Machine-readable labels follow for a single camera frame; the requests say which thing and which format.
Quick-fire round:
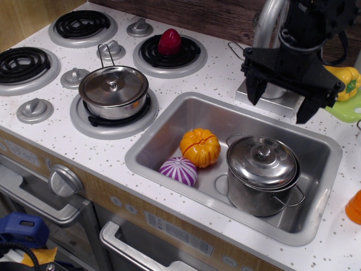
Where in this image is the thin wire rack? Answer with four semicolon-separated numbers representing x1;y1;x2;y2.
228;41;244;60

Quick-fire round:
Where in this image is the grey stove knob front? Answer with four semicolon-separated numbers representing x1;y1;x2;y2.
16;98;54;124

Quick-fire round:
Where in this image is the steel tall pot lid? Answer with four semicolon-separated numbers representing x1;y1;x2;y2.
226;133;299;190

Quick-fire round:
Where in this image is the silver toy faucet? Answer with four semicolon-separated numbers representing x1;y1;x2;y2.
253;0;302;118

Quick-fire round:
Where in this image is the yellow toy bell pepper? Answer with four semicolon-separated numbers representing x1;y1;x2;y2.
325;65;360;102

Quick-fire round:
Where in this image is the silver dishwasher door handle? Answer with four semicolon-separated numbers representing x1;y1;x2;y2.
99;221;204;270

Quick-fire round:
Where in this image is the purple white toy onion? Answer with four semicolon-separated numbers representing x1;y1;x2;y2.
159;157;198;187

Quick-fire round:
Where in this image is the grey stove knob left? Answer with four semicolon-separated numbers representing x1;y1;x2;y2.
60;68;90;90

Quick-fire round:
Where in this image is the steel saucepan lid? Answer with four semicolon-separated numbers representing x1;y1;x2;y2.
78;66;149;107

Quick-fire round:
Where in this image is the tall steel pot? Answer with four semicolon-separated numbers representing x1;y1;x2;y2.
225;133;306;218

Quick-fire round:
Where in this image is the back left stove burner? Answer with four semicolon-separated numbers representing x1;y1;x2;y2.
49;10;117;49

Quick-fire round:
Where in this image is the stove burner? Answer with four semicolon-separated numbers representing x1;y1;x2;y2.
49;10;117;49
1;47;60;96
133;34;208;79
70;89;159;140

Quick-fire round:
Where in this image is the silver oven door handle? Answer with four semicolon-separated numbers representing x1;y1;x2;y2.
1;155;96;228

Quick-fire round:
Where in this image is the grey stove knob back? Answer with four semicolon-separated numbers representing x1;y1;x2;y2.
126;18;153;38

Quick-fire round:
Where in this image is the black cable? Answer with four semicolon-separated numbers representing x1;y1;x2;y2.
0;241;36;271

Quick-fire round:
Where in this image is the front stove burner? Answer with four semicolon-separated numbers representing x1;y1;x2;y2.
70;89;159;140

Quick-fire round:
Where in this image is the green cutting board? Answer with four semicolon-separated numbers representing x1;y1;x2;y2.
325;97;360;123

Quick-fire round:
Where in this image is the red toy egg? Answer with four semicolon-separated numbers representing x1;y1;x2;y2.
157;28;182;56

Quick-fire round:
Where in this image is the grey stove knob centre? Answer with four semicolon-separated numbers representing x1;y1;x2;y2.
96;40;126;62

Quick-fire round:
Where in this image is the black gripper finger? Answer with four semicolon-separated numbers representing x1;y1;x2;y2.
246;73;267;105
296;97;323;124

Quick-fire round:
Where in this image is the back right stove burner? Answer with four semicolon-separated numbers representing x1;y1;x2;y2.
133;34;208;79

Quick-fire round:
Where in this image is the orange toy bottle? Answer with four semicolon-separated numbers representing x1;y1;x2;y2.
345;190;361;225

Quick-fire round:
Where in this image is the grey oven dial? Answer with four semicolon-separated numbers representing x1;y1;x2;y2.
48;164;84;198

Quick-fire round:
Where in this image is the small steel saucepan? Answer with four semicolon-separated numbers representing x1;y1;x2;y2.
78;43;150;121

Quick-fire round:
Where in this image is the grey stove knob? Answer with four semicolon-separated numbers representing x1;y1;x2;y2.
60;68;90;90
96;40;126;62
16;98;54;124
126;18;153;38

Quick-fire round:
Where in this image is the blue clamp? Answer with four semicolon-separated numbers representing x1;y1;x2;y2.
1;212;50;248

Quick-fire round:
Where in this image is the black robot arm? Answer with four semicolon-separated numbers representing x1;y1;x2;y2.
241;1;360;124

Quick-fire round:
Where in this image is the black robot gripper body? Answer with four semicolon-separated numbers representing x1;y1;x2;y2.
241;28;345;108

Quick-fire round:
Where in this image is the far left stove burner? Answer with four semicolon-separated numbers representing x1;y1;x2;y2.
1;47;60;96

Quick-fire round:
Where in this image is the yellow tape piece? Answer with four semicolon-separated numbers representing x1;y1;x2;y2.
21;247;58;266

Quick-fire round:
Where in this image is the orange toy pumpkin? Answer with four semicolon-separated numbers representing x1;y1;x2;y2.
179;128;221;168

